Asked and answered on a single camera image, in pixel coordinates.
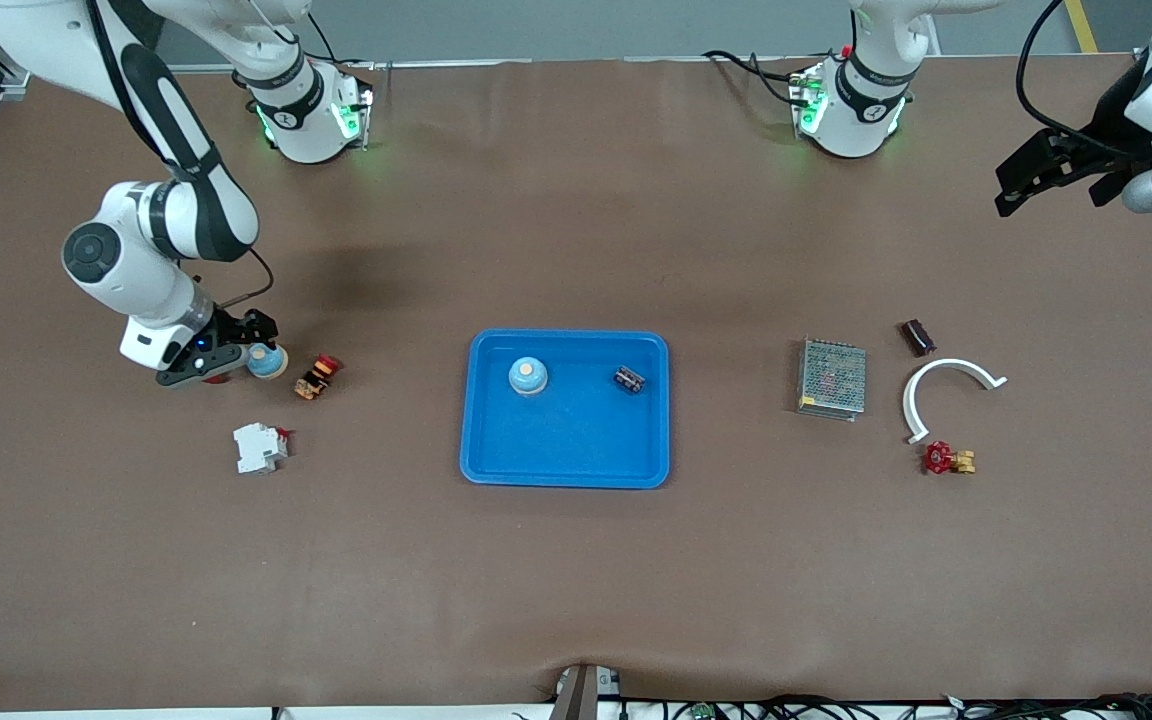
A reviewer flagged blue plastic tray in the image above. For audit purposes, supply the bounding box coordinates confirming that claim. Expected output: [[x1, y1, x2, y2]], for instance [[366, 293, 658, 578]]
[[460, 329, 671, 490]]

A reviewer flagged white circuit breaker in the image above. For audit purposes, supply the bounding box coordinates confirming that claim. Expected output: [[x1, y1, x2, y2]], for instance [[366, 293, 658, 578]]
[[233, 422, 293, 476]]

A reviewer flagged white curved pipe clamp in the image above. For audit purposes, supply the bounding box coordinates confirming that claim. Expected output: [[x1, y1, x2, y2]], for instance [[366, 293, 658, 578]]
[[902, 358, 1009, 445]]

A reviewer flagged metal mesh power supply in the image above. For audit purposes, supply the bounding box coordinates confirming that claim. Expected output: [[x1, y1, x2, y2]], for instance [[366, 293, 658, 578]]
[[797, 338, 867, 423]]

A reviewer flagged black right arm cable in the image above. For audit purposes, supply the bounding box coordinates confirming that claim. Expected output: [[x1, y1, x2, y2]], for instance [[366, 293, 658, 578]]
[[198, 243, 276, 307]]

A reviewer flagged red yellow push button switch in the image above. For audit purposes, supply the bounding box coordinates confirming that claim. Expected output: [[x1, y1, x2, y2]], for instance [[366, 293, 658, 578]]
[[294, 353, 342, 401]]

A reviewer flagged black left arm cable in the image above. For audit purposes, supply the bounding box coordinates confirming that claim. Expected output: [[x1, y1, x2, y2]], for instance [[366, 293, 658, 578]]
[[1016, 0, 1152, 161]]

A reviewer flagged aluminium frame post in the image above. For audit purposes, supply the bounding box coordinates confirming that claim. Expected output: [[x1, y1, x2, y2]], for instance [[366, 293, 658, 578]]
[[0, 40, 39, 101]]

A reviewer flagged red handle brass valve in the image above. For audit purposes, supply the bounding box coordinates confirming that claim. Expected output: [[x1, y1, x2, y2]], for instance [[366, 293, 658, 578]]
[[923, 441, 977, 476]]

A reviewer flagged black arm base cable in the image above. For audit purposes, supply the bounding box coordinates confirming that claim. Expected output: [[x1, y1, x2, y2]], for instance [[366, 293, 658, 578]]
[[702, 49, 801, 107]]

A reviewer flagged grey metal bracket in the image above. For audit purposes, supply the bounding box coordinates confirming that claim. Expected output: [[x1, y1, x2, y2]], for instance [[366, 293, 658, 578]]
[[551, 663, 623, 720]]

